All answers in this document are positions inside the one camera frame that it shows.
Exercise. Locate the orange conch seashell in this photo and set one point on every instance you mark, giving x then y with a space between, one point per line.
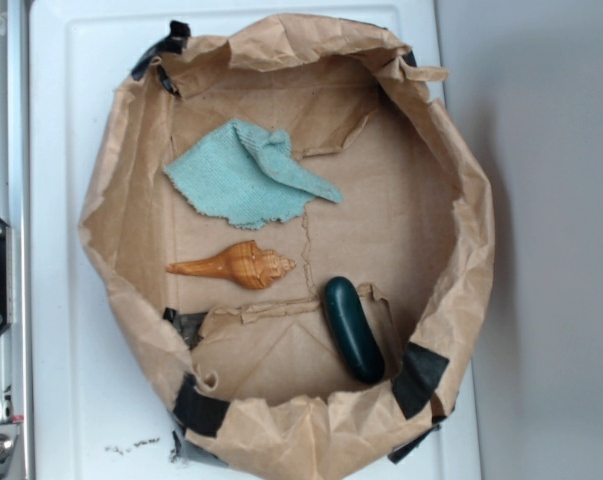
244 264

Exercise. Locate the light blue cloth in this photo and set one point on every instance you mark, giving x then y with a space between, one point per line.
245 174

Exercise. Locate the brown paper lined bin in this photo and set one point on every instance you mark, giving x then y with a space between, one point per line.
253 378

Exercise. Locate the white plastic tray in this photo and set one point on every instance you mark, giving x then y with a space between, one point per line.
96 415

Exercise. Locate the aluminium frame rail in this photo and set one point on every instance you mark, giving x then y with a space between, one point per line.
16 391

